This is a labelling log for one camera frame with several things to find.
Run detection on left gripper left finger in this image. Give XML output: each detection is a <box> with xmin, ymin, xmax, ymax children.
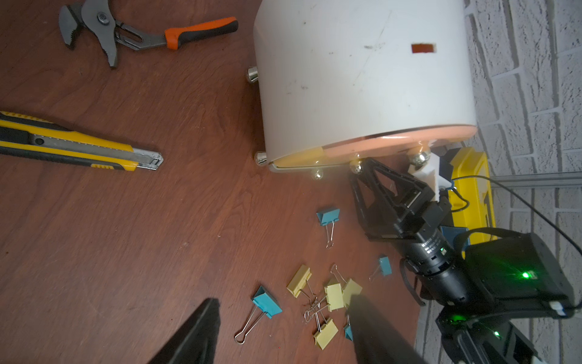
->
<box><xmin>149</xmin><ymin>298</ymin><xmax>221</xmax><ymax>363</ymax></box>

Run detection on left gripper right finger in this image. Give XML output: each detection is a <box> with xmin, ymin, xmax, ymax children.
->
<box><xmin>347</xmin><ymin>295</ymin><xmax>425</xmax><ymax>364</ymax></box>

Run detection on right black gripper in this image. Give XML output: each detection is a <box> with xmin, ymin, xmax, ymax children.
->
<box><xmin>350</xmin><ymin>159</ymin><xmax>451</xmax><ymax>241</ymax></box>

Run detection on yellow binder clip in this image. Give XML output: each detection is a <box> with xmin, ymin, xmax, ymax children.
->
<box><xmin>286</xmin><ymin>265</ymin><xmax>312</xmax><ymax>298</ymax></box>
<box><xmin>304</xmin><ymin>281</ymin><xmax>345</xmax><ymax>322</ymax></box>
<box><xmin>313</xmin><ymin>315</ymin><xmax>339</xmax><ymax>350</ymax></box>
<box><xmin>330</xmin><ymin>264</ymin><xmax>362</xmax><ymax>309</ymax></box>

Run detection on orange top drawer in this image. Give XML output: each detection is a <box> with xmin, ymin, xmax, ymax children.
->
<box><xmin>323</xmin><ymin>125</ymin><xmax>477</xmax><ymax>160</ymax></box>

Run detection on white round drawer cabinet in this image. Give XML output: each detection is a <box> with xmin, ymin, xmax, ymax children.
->
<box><xmin>247</xmin><ymin>1</ymin><xmax>477</xmax><ymax>171</ymax></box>

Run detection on yellow drawer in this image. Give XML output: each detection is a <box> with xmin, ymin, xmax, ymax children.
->
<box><xmin>272</xmin><ymin>147</ymin><xmax>329</xmax><ymax>168</ymax></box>

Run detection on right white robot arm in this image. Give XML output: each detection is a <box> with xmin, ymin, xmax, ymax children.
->
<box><xmin>350</xmin><ymin>159</ymin><xmax>581</xmax><ymax>363</ymax></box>

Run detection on teal binder clip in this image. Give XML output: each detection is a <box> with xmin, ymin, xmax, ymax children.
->
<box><xmin>316</xmin><ymin>208</ymin><xmax>340</xmax><ymax>249</ymax></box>
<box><xmin>343</xmin><ymin>324</ymin><xmax>353</xmax><ymax>341</ymax></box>
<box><xmin>368</xmin><ymin>256</ymin><xmax>393</xmax><ymax>281</ymax></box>
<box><xmin>233</xmin><ymin>285</ymin><xmax>283</xmax><ymax>345</ymax></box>

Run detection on yellow black toolbox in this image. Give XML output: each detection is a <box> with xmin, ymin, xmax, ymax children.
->
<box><xmin>442</xmin><ymin>147</ymin><xmax>496</xmax><ymax>230</ymax></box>

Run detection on yellow utility knife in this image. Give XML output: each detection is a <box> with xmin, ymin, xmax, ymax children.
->
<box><xmin>1</xmin><ymin>111</ymin><xmax>164</xmax><ymax>171</ymax></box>

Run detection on orange handled pliers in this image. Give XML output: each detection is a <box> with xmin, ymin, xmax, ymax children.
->
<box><xmin>59</xmin><ymin>0</ymin><xmax>239</xmax><ymax>68</ymax></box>

